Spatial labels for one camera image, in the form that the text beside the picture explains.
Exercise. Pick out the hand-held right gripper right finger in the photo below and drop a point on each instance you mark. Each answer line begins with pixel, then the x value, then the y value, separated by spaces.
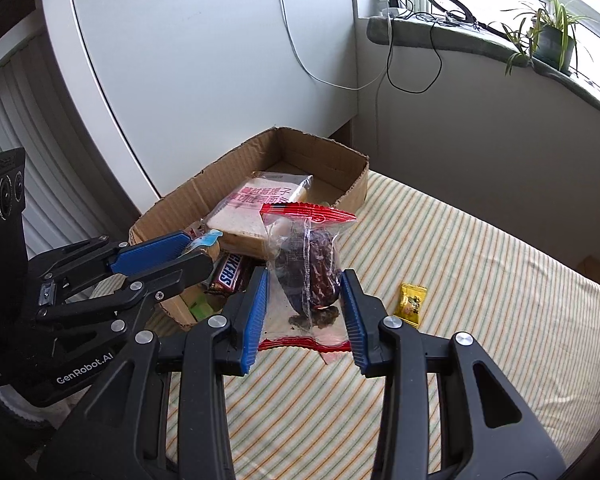
pixel 352 320

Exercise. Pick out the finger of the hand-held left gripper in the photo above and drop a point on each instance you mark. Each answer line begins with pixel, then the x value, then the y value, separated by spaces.
pixel 180 275
pixel 150 255

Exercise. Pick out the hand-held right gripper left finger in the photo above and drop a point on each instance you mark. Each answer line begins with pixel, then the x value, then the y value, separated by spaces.
pixel 255 320

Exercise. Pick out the small green candy packet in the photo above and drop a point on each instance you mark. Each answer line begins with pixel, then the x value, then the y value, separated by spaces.
pixel 200 307

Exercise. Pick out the brown chocolate bar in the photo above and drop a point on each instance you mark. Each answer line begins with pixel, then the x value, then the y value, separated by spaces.
pixel 227 270
pixel 247 277

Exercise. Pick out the small blue candy packet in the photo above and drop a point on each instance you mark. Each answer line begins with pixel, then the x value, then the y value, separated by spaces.
pixel 207 239

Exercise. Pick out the clear packet of dried dates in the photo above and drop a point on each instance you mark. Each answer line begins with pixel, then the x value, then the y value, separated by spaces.
pixel 305 260

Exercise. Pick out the sandwich bread packet pink print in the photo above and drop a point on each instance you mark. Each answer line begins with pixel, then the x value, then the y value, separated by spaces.
pixel 260 205

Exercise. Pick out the cardboard box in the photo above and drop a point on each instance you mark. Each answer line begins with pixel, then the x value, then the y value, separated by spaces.
pixel 300 152

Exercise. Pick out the pink-orange snack packet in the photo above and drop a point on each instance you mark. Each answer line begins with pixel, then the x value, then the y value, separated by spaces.
pixel 335 356

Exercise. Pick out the small yellow candy packet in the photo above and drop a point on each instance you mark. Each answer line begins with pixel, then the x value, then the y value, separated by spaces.
pixel 411 305

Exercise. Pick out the white ribbed panel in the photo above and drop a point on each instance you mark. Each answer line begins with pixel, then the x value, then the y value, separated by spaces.
pixel 55 135

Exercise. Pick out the white wardrobe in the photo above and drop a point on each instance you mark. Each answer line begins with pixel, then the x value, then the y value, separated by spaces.
pixel 205 60

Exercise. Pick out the grey stone window sill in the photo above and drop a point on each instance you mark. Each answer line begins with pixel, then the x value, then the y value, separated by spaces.
pixel 455 42

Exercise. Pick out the potted spider plant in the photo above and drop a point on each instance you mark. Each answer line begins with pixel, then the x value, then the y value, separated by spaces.
pixel 555 40

